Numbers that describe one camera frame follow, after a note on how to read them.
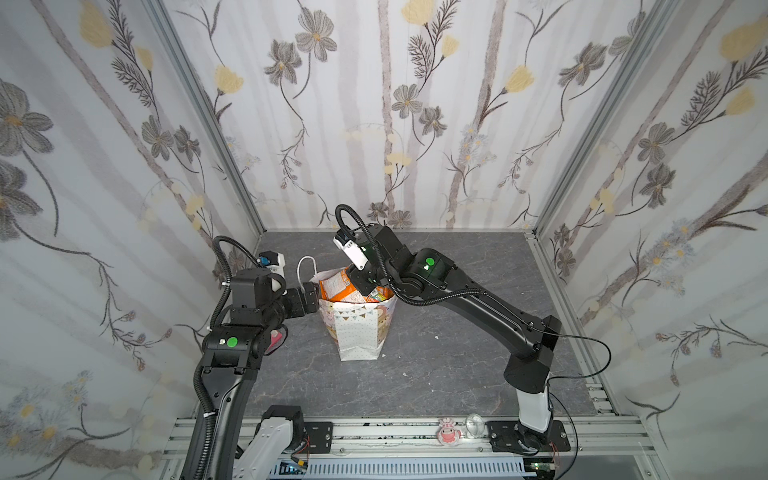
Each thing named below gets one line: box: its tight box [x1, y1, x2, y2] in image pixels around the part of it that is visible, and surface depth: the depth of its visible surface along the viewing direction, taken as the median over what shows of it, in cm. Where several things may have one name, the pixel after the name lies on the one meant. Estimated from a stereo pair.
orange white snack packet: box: [319, 266, 369, 303], surface depth 76 cm
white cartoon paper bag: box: [297, 255, 398, 361], surface depth 77 cm
